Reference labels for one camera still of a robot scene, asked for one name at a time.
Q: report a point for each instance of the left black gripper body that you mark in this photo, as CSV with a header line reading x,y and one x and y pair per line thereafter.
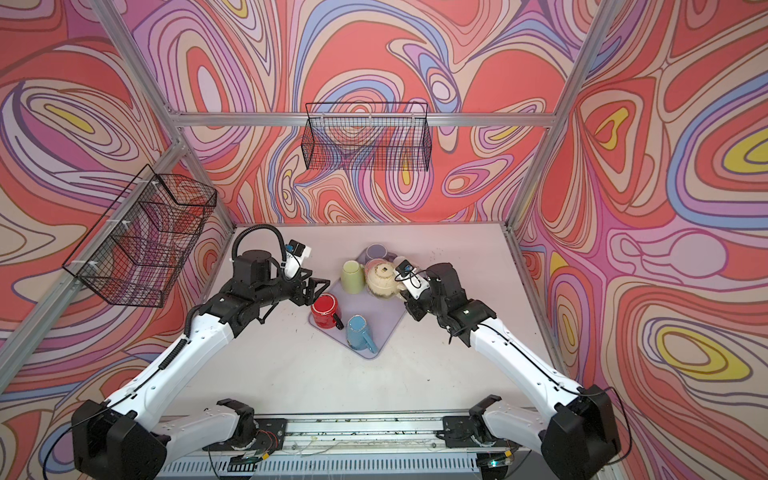
x,y
295,292

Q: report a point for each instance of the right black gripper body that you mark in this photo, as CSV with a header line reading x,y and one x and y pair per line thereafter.
x,y
421,306

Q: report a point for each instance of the red mug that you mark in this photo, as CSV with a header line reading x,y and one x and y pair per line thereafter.
x,y
326,313

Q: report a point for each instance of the beige speckled mug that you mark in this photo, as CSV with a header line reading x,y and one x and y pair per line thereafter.
x,y
381,281

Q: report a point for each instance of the light blue mug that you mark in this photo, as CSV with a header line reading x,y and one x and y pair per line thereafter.
x,y
359,336

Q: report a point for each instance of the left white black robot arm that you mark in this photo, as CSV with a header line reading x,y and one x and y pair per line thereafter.
x,y
123,436

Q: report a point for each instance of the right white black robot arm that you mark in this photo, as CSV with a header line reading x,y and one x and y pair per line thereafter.
x,y
572,427

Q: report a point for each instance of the light green mug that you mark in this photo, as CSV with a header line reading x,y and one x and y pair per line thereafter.
x,y
352,277

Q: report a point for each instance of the pink patterned mug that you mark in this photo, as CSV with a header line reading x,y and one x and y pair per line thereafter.
x,y
372,264

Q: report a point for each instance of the purple mug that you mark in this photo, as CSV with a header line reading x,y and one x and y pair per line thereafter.
x,y
376,252

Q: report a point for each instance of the lavender plastic tray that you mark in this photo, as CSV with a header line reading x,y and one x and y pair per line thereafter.
x,y
383,315

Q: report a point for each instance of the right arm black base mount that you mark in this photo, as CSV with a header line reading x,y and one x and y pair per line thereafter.
x,y
462,431

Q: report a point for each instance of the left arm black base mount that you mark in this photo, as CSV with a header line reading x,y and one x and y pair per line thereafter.
x,y
269,437

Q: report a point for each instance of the black wire basket back wall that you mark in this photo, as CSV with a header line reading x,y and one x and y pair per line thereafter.
x,y
367,136

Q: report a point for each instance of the black wire basket wall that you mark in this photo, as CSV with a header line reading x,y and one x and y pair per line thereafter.
x,y
148,243
367,136

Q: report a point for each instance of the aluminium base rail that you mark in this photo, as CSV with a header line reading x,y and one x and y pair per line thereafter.
x,y
346,445

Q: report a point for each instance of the black wire basket left wall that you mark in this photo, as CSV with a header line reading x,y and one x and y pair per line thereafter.
x,y
148,243

